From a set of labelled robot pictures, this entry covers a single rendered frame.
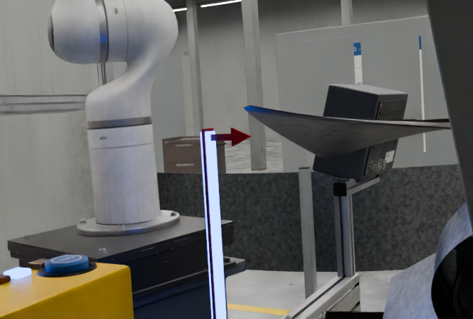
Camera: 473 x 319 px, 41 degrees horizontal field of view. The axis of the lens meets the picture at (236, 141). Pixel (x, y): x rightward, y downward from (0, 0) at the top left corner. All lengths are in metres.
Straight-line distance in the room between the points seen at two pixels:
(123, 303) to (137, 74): 0.59
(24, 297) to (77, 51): 0.65
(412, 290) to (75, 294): 0.36
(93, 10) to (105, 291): 0.65
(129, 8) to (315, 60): 6.05
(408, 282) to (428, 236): 1.85
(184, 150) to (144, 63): 6.43
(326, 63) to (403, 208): 4.68
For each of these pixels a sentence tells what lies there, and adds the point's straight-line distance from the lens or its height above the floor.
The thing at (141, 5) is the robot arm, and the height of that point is 1.41.
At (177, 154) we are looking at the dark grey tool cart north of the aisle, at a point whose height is 0.70.
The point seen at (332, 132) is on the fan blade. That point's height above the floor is 1.18.
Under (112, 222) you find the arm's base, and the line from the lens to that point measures 1.14.
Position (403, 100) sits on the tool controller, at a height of 1.21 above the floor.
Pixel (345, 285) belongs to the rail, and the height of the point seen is 0.86.
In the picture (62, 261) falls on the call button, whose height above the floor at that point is 1.08.
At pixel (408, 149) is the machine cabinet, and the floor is 0.68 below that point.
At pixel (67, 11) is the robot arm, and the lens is 1.13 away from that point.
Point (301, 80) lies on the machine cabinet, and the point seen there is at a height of 1.49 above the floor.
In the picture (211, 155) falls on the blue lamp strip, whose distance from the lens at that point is 0.80.
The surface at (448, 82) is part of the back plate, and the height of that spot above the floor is 1.22.
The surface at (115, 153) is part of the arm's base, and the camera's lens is 1.12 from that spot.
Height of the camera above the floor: 1.21
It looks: 3 degrees down
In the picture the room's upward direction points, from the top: 3 degrees counter-clockwise
